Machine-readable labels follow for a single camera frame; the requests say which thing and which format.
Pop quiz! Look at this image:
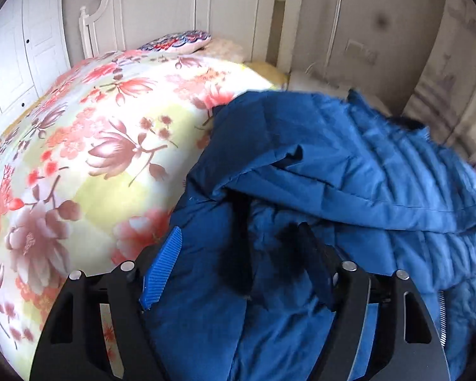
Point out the blue down jacket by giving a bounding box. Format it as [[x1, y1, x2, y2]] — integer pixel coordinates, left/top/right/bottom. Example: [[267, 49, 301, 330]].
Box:
[[143, 89, 476, 381]]

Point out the white bed headboard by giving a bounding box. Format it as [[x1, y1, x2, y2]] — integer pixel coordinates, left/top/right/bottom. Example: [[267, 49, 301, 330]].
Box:
[[78, 0, 304, 76]]

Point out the floral quilt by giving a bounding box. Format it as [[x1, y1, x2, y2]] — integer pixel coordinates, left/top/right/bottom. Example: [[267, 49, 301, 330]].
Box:
[[0, 50, 280, 378]]

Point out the yellow bed sheet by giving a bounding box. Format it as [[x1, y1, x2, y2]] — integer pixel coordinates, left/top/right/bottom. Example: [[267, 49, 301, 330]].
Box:
[[244, 60, 289, 90]]

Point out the white wardrobe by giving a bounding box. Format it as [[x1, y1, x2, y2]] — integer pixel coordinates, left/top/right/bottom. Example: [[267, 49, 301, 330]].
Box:
[[0, 0, 70, 144]]

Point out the beige patterned curtain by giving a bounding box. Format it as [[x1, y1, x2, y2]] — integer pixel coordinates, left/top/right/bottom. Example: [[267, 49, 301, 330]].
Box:
[[404, 0, 476, 167]]

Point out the wall socket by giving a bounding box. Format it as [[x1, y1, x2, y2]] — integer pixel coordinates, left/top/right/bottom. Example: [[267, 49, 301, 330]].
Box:
[[344, 39, 378, 65]]

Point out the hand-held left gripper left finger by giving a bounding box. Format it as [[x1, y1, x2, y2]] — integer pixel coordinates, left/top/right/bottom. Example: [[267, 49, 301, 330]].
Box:
[[29, 226, 182, 381]]

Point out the beige plush pillow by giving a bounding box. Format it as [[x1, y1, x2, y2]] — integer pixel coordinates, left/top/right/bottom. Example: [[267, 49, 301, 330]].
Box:
[[200, 37, 247, 63]]

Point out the patterned pillow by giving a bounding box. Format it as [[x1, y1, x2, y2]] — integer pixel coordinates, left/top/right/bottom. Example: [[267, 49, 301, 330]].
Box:
[[137, 30, 212, 54]]

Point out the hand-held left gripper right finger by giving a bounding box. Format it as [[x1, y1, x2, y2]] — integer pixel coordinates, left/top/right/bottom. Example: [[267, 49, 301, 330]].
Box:
[[299, 226, 451, 381]]

